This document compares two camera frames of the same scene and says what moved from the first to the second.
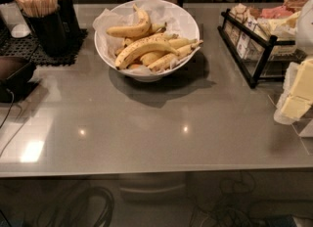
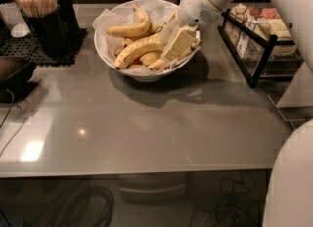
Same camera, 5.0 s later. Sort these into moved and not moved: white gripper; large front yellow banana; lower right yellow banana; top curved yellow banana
Moved: white gripper
Not moved: top curved yellow banana; large front yellow banana; lower right yellow banana
